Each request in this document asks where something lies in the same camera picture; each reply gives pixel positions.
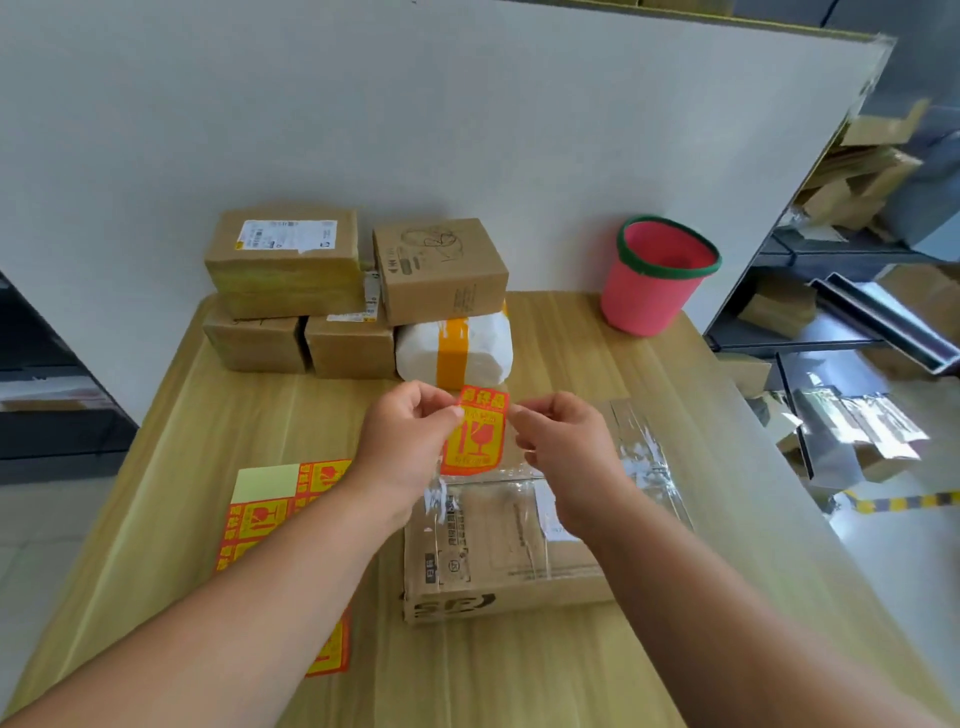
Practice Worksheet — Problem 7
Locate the white parcel with orange tape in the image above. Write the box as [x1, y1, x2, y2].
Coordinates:
[394, 302, 516, 392]

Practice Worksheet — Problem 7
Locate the cardboard box on shelf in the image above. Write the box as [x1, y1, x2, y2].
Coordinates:
[738, 271, 819, 340]

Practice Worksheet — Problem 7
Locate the cardboard box with white label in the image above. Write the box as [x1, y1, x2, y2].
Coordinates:
[204, 207, 368, 321]

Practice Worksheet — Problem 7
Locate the shiny metal rail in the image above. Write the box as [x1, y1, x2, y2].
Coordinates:
[808, 273, 960, 376]

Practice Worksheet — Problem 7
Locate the person's right forearm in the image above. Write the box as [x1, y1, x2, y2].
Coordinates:
[571, 487, 948, 728]

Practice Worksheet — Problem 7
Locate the cardboard box with drawing print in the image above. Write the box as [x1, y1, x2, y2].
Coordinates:
[372, 217, 510, 328]

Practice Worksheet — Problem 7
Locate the person's left forearm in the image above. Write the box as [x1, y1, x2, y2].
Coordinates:
[0, 465, 412, 728]

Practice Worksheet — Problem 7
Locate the small cardboard box with label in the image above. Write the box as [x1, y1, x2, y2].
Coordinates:
[304, 271, 398, 381]

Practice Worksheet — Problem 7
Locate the clear plastic bag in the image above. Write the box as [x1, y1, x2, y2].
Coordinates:
[418, 397, 693, 588]

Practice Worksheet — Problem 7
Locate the grey metal shelf rack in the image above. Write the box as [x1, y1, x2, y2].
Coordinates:
[703, 225, 960, 481]

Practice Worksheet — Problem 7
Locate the sheet of fragile stickers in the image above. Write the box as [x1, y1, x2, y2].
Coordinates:
[213, 459, 354, 679]

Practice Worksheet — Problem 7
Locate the pile of flattened cardboard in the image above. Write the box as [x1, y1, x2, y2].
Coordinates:
[793, 99, 933, 235]

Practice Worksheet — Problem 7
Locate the red yellow fragile sticker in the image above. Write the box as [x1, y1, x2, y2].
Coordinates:
[439, 385, 510, 477]

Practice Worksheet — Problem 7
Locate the white partition panel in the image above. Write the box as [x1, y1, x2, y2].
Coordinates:
[0, 0, 897, 426]

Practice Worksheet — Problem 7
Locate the cardboard box with black print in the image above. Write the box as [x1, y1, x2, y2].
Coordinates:
[402, 480, 625, 628]

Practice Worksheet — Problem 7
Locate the dark shelf unit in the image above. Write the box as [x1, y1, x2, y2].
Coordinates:
[0, 270, 141, 485]

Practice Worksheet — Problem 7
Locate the pink bin with green rim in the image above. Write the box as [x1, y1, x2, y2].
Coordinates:
[599, 215, 723, 338]

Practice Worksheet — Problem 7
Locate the person's left hand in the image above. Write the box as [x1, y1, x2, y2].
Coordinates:
[351, 380, 467, 531]

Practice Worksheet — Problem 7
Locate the small plain cardboard box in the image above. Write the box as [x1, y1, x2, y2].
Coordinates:
[201, 295, 309, 375]

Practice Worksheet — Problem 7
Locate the person's right hand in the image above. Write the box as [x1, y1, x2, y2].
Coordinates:
[509, 390, 641, 541]

